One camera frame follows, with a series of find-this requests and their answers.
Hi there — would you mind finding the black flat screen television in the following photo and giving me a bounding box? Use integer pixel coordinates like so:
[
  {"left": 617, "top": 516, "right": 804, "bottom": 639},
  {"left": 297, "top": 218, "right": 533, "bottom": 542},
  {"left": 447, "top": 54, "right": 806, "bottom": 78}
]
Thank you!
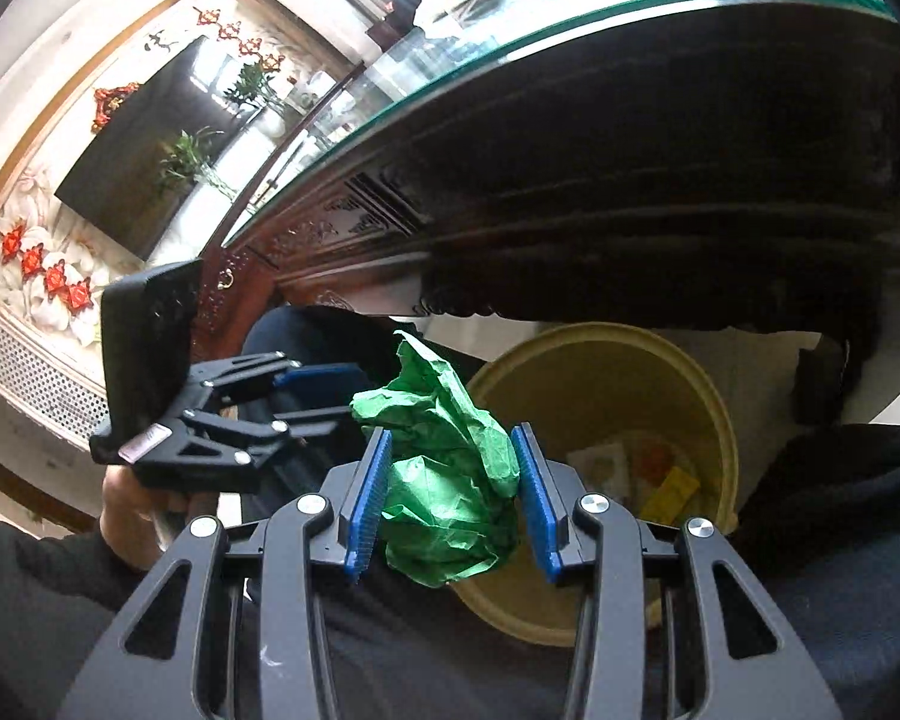
[{"left": 55, "top": 36, "right": 284, "bottom": 266}]

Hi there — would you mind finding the yellow box in bin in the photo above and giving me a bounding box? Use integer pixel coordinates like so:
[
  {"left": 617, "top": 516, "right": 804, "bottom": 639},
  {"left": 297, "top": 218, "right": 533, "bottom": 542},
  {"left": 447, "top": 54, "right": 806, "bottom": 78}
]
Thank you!
[{"left": 639, "top": 466, "right": 701, "bottom": 525}]

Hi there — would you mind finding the white paper in bin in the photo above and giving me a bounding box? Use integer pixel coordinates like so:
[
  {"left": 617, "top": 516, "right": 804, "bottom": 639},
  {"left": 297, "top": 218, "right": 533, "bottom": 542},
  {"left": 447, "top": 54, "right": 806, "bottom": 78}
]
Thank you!
[{"left": 567, "top": 440, "right": 632, "bottom": 504}]

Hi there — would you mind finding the beige round trash bin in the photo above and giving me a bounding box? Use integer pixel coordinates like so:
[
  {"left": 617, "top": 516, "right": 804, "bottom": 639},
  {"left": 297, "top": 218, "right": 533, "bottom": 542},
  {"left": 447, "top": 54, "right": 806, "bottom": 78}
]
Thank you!
[{"left": 448, "top": 320, "right": 742, "bottom": 649}]

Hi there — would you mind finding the dark wooden coffee table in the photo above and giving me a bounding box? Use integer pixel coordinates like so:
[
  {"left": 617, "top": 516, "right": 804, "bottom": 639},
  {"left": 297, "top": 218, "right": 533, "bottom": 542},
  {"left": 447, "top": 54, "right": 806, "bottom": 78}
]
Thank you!
[{"left": 194, "top": 0, "right": 900, "bottom": 361}]

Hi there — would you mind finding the green paper ball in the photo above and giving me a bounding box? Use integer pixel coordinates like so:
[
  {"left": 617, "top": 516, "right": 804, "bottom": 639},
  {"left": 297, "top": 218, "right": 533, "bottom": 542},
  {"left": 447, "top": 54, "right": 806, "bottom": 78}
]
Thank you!
[{"left": 351, "top": 330, "right": 520, "bottom": 589}]

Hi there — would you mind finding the person's left hand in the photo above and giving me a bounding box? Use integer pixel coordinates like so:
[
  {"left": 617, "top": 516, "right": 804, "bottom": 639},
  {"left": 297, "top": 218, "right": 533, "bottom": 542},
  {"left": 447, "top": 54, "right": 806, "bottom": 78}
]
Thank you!
[{"left": 98, "top": 466, "right": 219, "bottom": 571}]

